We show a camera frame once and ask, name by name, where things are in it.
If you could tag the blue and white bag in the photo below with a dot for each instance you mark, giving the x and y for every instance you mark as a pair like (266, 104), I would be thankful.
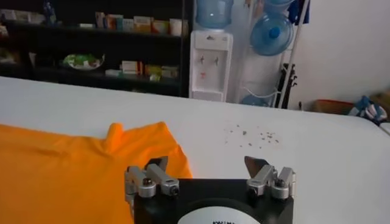
(368, 109)

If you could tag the blue water jug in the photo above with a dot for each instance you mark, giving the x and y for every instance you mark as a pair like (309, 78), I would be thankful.
(271, 35)
(254, 100)
(278, 2)
(213, 12)

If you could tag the bowl of green packets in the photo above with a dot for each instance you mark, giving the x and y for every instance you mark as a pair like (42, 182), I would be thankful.
(82, 61)

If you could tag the open white carton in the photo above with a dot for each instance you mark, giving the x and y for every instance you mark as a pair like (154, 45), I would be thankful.
(37, 19)

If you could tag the white metal jug rack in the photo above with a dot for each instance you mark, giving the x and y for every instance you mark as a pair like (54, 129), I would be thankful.
(288, 67)

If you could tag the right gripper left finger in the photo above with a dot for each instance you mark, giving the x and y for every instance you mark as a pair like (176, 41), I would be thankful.
(160, 179)

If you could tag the black folded tripod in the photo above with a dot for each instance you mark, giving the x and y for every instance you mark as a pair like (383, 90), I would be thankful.
(286, 85)

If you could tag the white water dispenser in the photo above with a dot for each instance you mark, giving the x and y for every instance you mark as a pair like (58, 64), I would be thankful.
(210, 67)

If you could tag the black shelving unit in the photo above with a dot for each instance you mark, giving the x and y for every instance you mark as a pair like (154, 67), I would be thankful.
(76, 42)

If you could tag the orange green medicine box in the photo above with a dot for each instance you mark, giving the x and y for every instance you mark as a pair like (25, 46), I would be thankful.
(160, 26)

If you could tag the orange t-shirt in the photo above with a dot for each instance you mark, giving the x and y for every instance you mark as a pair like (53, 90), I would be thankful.
(61, 176)

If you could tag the open red-rimmed cardboard box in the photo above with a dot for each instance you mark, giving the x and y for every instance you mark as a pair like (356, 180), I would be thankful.
(332, 106)

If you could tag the white paper cup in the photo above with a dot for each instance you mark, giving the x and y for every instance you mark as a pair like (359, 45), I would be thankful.
(175, 27)

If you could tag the white green medicine box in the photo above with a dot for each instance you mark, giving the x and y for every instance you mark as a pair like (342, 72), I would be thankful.
(169, 72)
(128, 25)

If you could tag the yellow orange medicine box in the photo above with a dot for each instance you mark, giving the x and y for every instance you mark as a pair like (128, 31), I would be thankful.
(142, 24)

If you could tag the dark blue hanging cloth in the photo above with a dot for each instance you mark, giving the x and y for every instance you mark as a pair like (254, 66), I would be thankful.
(298, 10)

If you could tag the large white table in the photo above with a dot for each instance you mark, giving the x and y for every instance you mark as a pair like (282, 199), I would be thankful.
(304, 158)

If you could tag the flat white medicine box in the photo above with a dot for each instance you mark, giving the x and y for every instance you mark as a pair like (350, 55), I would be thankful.
(113, 73)

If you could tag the small green medicine box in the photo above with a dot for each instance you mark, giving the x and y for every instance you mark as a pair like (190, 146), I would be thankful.
(154, 78)

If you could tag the blue drink bottle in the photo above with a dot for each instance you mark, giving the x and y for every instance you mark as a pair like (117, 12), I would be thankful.
(49, 12)

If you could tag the green yellow medicine box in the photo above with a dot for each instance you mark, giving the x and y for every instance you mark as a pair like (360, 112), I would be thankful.
(153, 70)

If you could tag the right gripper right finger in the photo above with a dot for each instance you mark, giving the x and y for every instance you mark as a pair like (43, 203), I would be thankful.
(265, 179)

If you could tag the orange white medicine box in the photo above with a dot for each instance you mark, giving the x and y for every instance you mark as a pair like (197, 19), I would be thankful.
(113, 22)

